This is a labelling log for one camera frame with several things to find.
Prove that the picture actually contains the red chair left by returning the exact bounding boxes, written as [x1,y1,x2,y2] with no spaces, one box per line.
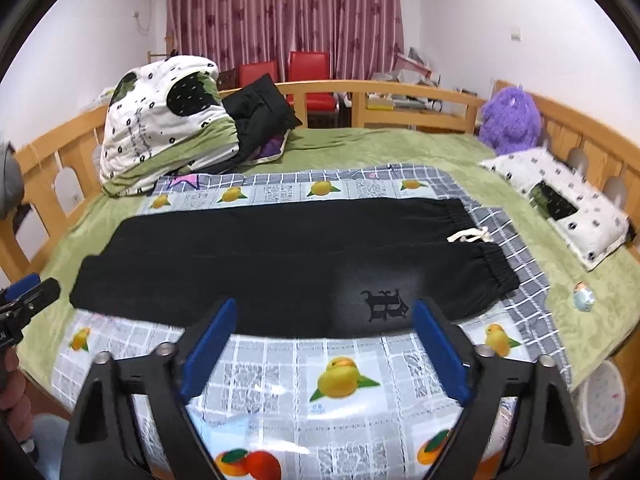
[238,60,279,88]

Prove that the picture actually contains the white patterned pillow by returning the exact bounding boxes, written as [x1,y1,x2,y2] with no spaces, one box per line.
[479,148,630,271]

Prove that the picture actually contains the red chair right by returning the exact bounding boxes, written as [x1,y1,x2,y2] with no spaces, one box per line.
[288,51,340,127]

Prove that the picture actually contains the folded white green quilt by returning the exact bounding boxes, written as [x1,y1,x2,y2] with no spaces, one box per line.
[99,55,240,197]

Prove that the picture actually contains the black clothes pile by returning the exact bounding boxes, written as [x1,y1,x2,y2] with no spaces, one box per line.
[194,74,302,174]

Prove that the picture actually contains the black pants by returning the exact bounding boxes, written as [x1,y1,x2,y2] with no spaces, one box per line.
[70,198,520,338]

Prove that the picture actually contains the red chair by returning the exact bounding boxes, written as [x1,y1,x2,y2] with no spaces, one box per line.
[288,51,340,127]
[238,60,279,88]

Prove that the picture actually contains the purple plush toy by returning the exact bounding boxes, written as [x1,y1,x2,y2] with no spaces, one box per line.
[478,86,541,155]

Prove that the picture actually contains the green blanket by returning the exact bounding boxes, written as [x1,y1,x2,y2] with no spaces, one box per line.
[18,129,639,391]

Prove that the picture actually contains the fruit print plaid sheet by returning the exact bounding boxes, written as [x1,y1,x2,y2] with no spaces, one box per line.
[51,162,573,480]

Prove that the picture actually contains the left hand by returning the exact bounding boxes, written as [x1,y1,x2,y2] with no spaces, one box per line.
[0,348,34,442]

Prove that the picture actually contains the white basket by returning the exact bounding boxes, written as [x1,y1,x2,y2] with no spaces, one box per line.
[572,359,626,445]

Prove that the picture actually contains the maroon curtain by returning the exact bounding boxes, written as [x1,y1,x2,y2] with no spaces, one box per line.
[167,0,404,79]

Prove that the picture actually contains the small round toy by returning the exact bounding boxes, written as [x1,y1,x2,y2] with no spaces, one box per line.
[573,282,596,312]

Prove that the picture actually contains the wooden bed frame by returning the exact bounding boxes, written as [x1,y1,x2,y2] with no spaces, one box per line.
[0,78,640,470]

